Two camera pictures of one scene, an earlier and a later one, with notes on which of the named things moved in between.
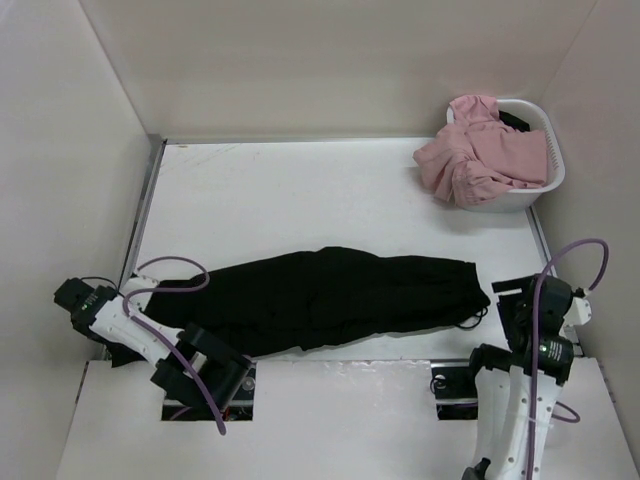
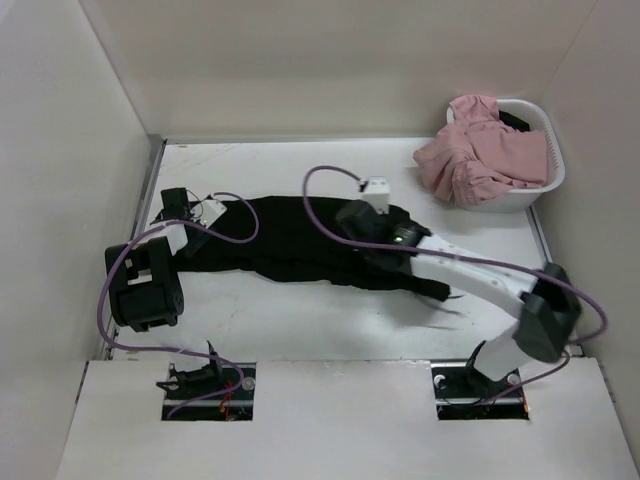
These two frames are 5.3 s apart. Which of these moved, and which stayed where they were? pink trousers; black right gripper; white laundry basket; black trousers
Moved: black trousers; black right gripper
Stayed: white laundry basket; pink trousers
